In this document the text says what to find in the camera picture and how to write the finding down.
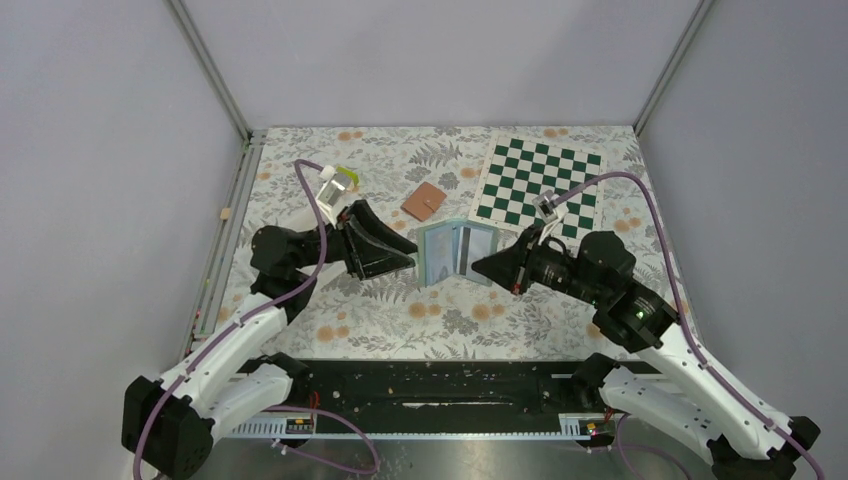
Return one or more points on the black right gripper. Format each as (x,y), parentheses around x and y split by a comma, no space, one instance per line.
(523,263)

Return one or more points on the right controller board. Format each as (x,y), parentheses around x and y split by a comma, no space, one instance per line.
(596,427)

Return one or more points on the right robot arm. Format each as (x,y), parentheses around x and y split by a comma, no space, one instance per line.
(739,438)

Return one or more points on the clear plastic divided tray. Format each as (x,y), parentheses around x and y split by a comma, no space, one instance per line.
(279,254)

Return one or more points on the left controller board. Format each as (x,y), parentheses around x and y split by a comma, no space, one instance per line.
(299,425)

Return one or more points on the floral table cloth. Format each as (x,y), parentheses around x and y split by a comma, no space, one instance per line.
(394,316)

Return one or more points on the brown leather wallet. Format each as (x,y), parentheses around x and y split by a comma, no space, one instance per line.
(424,202)

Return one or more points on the lime green toy block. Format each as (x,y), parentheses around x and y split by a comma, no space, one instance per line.
(350,174)

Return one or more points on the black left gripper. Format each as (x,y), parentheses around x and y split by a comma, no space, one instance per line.
(348,240)

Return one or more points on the perforated metal strip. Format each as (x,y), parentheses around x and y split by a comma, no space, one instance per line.
(559,427)

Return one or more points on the controller board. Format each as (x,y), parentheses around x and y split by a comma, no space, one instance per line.
(596,427)
(299,425)

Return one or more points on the right aluminium frame post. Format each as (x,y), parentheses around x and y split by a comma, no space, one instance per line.
(675,60)

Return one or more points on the green card holder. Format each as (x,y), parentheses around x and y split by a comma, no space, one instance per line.
(455,225)

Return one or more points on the left aluminium frame post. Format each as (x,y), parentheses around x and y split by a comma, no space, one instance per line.
(210,70)

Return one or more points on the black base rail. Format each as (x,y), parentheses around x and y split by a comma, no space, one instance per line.
(447,393)

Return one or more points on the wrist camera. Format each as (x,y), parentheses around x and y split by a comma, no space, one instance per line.
(551,211)
(330,194)

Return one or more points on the green white chess mat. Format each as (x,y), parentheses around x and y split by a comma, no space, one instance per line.
(517,169)

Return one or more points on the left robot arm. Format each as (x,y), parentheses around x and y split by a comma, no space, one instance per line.
(173,423)

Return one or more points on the aluminium frame post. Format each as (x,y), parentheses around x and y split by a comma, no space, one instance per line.
(675,60)
(210,70)

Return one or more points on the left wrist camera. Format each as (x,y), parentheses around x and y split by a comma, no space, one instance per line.
(330,194)

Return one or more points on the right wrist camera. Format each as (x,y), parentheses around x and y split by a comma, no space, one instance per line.
(551,211)

